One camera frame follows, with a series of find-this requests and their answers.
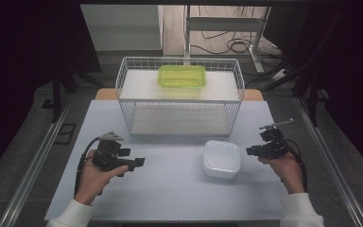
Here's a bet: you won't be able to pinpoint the white wire storage rack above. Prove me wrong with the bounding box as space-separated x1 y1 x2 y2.
115 56 246 137

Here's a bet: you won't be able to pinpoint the green translucent plastic container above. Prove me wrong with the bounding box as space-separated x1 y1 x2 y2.
156 64 208 89

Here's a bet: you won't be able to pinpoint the white cabinet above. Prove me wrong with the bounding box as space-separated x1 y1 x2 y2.
79 4 164 58

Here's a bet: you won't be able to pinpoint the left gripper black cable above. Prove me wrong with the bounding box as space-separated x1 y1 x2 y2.
74 136 103 197

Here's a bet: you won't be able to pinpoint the black floor bracket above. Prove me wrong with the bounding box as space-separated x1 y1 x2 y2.
54 122 78 146

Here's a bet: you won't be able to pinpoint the aluminium rail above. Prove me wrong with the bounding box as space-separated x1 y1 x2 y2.
0 94 74 227
294 96 363 227

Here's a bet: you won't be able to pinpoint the black metal stand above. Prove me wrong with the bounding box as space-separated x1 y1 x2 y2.
245 12 344 127
41 62 103 124

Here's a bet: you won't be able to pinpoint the wooden table board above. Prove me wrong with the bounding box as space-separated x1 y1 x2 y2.
94 88 265 102

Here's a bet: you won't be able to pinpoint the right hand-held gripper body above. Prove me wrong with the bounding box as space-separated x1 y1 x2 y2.
259 118 295 160

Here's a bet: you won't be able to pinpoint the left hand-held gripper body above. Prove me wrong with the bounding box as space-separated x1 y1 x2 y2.
91 131 132 173

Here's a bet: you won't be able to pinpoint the person's right hand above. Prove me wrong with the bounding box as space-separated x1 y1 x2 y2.
258 150 306 195

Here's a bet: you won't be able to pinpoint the black cables on floor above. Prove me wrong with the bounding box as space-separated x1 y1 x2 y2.
190 6 282 61

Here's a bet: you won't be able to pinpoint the person's left hand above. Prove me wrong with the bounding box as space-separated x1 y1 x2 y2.
74 149 130 206

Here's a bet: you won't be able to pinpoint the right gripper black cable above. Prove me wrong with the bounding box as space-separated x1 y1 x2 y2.
283 138 308 194

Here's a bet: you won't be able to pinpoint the dark curtain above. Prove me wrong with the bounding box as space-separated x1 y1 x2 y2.
263 0 363 178

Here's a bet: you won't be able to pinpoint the white metal desk frame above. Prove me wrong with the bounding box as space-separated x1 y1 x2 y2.
183 5 272 74

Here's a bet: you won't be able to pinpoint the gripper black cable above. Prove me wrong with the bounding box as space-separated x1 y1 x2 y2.
74 136 103 197
283 138 308 194

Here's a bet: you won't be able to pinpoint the white square bowl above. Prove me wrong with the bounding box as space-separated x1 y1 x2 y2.
202 139 242 180

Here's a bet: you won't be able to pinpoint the white power strip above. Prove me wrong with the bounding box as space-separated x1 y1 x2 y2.
270 68 287 82

